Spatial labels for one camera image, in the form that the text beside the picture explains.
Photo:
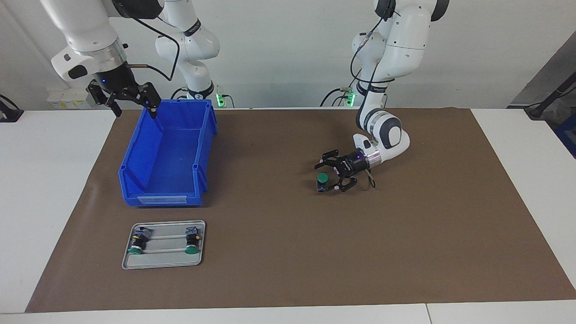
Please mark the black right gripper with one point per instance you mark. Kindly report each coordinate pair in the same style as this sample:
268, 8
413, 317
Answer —
114, 85

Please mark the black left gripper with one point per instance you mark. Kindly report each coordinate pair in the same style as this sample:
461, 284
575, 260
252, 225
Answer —
353, 164

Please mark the green push button switch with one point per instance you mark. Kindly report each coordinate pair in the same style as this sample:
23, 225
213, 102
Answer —
322, 178
192, 242
137, 242

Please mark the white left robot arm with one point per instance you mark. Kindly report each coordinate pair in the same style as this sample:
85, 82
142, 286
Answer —
405, 36

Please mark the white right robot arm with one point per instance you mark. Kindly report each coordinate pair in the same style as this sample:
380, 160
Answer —
81, 27

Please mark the green lit base connector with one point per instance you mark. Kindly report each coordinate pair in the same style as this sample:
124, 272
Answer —
350, 99
220, 98

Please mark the blue plastic storage bin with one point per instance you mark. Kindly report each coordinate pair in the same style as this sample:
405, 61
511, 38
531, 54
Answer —
171, 171

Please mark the brown table mat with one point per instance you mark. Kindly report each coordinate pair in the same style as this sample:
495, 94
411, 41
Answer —
360, 247

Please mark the black table clamp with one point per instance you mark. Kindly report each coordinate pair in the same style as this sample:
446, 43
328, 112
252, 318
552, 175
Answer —
9, 114

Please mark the grey metal tray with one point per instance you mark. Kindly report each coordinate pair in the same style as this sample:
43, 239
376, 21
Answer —
166, 256

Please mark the black stand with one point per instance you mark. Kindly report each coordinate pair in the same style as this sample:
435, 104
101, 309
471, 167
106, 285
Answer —
537, 110

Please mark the blue crate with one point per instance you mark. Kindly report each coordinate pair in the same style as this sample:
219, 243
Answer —
569, 135

